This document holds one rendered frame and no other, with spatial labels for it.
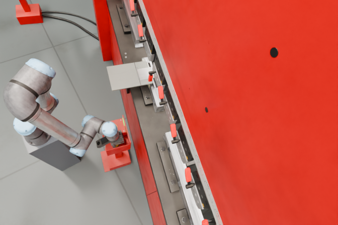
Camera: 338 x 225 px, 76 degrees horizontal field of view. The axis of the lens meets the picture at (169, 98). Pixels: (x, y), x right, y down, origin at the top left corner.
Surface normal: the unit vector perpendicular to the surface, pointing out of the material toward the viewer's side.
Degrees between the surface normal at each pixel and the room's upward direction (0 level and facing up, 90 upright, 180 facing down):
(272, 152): 90
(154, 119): 0
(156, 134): 0
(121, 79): 0
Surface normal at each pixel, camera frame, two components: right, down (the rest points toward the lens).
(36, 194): 0.18, -0.44
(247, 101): -0.94, 0.20
